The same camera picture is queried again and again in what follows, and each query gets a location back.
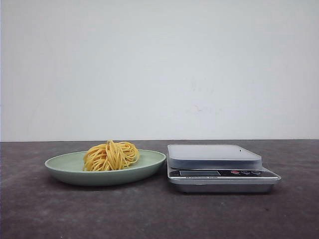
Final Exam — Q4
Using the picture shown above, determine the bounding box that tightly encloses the yellow vermicelli noodle bundle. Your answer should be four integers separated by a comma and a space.
82, 140, 140, 171

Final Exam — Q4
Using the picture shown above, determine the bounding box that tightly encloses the silver digital kitchen scale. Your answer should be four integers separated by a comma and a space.
167, 144, 281, 193

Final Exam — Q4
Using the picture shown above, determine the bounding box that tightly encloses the green round plate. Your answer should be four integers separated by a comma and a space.
44, 149, 166, 186

